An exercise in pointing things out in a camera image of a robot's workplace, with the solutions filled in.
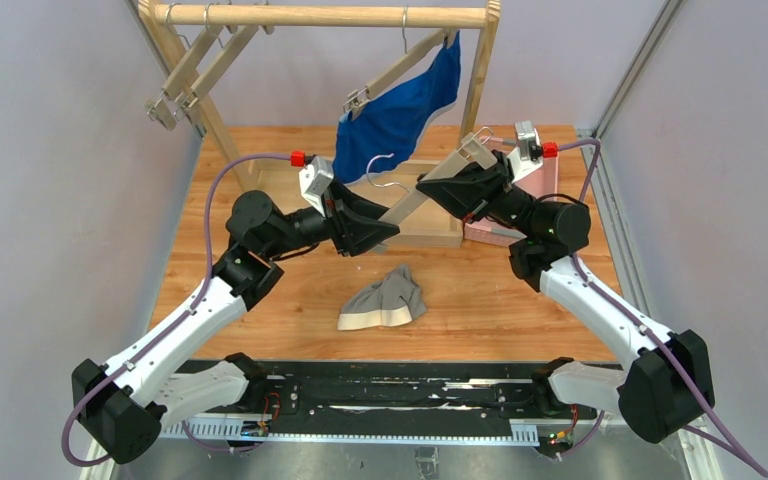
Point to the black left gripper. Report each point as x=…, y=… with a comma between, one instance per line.
x=338, y=220

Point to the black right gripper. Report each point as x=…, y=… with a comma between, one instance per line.
x=492, y=192

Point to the wooden hanger with grey underwear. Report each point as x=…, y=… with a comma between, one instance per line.
x=419, y=225

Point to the grey underwear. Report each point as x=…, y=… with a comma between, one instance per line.
x=395, y=300

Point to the wooden clip hanger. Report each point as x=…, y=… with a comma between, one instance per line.
x=188, y=38
x=232, y=40

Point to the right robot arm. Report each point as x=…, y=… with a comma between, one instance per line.
x=664, y=381

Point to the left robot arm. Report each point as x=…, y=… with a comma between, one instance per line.
x=125, y=402

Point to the blue underwear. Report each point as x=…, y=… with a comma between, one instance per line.
x=389, y=128

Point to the wooden hanger with blue underwear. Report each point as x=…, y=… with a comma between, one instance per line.
x=357, y=100

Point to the empty wooden clip hanger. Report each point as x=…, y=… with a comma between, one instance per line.
x=188, y=38

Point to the wooden clothes rack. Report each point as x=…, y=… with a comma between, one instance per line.
x=277, y=174

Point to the pink plastic basket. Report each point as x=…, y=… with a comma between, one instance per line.
x=541, y=181

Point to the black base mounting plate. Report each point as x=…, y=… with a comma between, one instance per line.
x=416, y=400

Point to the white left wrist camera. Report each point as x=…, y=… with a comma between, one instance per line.
x=314, y=180

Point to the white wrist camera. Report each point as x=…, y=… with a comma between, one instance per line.
x=314, y=180
x=527, y=155

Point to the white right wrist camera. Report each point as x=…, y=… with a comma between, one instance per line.
x=527, y=155

